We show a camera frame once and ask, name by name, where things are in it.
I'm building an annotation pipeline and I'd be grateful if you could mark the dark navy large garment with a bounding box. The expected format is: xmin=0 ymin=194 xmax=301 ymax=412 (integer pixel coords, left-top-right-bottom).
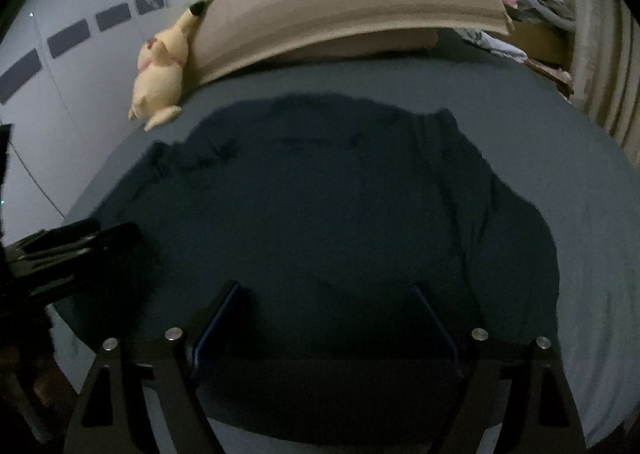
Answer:
xmin=56 ymin=96 xmax=560 ymax=452

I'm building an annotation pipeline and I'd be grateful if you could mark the pile of clothes and papers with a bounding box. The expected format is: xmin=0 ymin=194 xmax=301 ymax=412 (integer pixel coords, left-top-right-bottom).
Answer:
xmin=457 ymin=0 xmax=576 ymax=63

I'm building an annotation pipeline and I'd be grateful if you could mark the yellow plush toy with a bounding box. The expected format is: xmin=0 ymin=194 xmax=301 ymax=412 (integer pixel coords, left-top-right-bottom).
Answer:
xmin=128 ymin=0 xmax=214 ymax=132

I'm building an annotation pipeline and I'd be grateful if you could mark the grey-blue bed sheet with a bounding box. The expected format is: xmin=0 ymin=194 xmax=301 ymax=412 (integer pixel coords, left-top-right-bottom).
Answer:
xmin=52 ymin=32 xmax=639 ymax=453

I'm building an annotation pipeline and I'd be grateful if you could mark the beige pleated curtain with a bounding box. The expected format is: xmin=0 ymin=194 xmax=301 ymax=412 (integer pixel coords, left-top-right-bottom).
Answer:
xmin=567 ymin=0 xmax=639 ymax=166

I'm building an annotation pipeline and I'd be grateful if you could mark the brown cardboard box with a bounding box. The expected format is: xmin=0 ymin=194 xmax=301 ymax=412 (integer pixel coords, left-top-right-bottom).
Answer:
xmin=491 ymin=22 xmax=574 ymax=100

